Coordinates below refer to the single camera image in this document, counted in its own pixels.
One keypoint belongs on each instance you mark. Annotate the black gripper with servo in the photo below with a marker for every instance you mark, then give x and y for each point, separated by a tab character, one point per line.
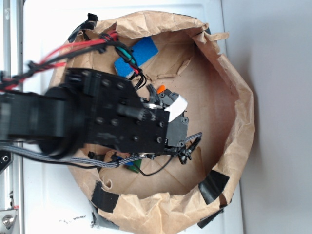
128	123

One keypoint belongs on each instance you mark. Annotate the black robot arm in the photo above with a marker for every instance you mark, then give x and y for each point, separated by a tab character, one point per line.
93	107

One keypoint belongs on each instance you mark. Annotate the blue sponge block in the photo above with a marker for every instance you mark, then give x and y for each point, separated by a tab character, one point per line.
134	57

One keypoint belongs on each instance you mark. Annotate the crumpled brown paper bag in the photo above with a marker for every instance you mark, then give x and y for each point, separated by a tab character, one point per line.
220	106

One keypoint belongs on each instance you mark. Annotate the black tape front right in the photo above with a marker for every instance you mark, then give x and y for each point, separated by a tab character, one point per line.
212	186

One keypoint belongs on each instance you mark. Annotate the black tape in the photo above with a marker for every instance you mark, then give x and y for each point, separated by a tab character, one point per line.
104	200
212	186

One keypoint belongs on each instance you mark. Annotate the black tape front left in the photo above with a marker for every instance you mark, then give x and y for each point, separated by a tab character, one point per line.
104	200

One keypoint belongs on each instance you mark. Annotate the black tape left rim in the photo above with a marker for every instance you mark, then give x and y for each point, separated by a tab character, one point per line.
99	221

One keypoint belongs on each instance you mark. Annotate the black tape rim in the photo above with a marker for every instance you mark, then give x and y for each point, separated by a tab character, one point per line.
89	24
99	221

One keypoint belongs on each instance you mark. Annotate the black tape right rim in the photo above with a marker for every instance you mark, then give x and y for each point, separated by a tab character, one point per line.
89	24

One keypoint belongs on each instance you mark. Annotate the aluminium frame rail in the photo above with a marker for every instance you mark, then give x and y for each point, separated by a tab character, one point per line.
11	164

